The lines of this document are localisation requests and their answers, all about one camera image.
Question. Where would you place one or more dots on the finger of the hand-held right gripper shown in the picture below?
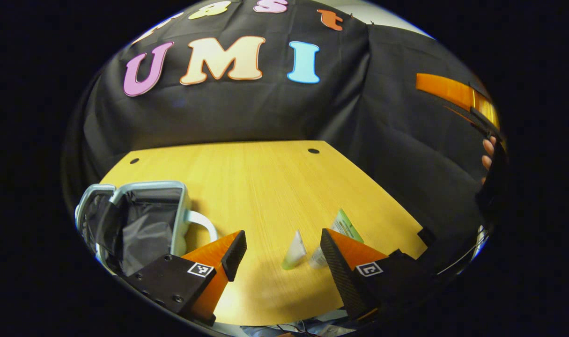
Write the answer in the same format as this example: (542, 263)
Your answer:
(443, 86)

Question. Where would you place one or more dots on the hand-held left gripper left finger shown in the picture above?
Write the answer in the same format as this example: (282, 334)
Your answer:
(235, 255)

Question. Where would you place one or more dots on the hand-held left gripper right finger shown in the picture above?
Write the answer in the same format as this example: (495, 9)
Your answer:
(338, 276)

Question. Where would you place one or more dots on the white green skin care tube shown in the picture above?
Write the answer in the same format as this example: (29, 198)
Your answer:
(294, 252)

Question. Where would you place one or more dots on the green label skin care tube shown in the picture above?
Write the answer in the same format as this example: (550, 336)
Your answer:
(347, 227)

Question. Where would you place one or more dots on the blue cloth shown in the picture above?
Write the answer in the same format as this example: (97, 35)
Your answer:
(331, 330)

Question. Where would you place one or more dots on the small black block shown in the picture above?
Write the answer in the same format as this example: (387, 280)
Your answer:
(427, 236)

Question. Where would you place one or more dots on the black backdrop cloth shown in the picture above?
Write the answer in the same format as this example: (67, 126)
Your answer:
(265, 112)

